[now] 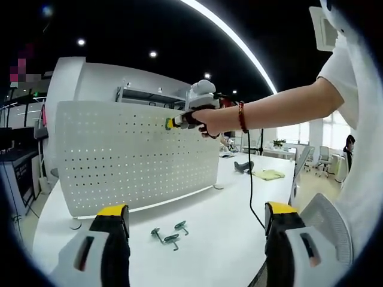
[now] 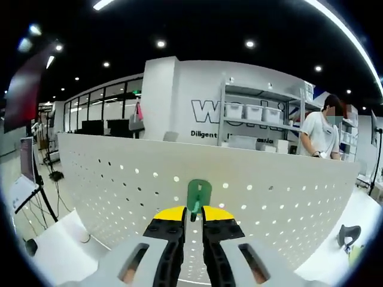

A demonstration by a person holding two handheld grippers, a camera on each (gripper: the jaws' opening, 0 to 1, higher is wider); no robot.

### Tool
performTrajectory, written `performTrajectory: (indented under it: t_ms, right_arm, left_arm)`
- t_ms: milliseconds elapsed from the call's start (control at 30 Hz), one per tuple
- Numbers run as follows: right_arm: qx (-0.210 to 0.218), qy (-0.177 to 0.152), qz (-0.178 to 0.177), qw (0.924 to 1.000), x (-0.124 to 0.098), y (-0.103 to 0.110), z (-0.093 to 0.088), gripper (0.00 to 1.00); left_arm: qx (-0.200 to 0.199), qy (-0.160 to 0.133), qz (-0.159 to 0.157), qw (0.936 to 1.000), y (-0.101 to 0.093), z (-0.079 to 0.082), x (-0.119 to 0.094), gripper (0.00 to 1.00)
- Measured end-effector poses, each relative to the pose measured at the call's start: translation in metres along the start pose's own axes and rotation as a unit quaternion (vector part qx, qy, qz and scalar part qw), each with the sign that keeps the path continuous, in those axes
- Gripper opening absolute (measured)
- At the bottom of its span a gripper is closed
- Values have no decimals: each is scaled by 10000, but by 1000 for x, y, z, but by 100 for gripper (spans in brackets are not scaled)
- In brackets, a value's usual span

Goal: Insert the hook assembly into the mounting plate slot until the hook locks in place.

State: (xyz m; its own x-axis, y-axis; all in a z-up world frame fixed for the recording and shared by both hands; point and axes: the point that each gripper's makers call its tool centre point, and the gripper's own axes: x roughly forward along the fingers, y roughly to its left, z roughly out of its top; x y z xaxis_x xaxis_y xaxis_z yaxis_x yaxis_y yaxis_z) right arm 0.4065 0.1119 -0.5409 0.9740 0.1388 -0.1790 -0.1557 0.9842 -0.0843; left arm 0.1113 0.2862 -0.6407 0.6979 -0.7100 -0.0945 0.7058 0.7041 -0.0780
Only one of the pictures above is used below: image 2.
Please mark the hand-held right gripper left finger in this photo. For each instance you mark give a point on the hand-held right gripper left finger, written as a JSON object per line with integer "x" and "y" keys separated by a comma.
{"x": 140, "y": 260}

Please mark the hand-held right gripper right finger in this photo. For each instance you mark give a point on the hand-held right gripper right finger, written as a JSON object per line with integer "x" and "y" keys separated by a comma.
{"x": 239, "y": 260}

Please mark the green mounting plate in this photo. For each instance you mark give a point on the green mounting plate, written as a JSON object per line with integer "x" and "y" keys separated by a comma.
{"x": 193, "y": 188}

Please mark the white perforated pegboard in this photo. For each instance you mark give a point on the white perforated pegboard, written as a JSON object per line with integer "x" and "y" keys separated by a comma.
{"x": 269, "y": 179}

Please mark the dark grey curved object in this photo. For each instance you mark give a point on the dark grey curved object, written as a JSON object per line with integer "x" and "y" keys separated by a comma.
{"x": 351, "y": 233}

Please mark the yellow cloth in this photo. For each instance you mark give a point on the yellow cloth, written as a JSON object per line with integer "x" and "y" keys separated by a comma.
{"x": 356, "y": 255}

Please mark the black desk monitor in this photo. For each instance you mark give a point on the black desk monitor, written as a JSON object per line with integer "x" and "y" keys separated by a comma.
{"x": 119, "y": 127}
{"x": 92, "y": 126}

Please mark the pink and grey hanging bag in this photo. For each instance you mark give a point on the pink and grey hanging bag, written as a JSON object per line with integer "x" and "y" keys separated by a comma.
{"x": 136, "y": 118}

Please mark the white storage bin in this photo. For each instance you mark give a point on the white storage bin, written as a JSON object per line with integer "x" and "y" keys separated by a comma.
{"x": 234, "y": 110}
{"x": 253, "y": 112}
{"x": 272, "y": 115}

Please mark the laptop on tripod stand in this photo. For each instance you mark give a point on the laptop on tripod stand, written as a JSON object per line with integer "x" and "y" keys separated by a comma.
{"x": 27, "y": 158}

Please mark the grey storage shelf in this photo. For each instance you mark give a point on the grey storage shelf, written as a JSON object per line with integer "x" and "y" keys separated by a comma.
{"x": 350, "y": 137}

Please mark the grey metal shelving rack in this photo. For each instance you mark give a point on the grey metal shelving rack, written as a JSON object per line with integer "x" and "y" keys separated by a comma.
{"x": 257, "y": 92}

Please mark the monitor on black stand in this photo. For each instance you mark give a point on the monitor on black stand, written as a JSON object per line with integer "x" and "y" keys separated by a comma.
{"x": 375, "y": 128}

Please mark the dark red ceiling panel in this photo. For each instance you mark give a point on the dark red ceiling panel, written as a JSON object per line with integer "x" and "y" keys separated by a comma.
{"x": 24, "y": 89}

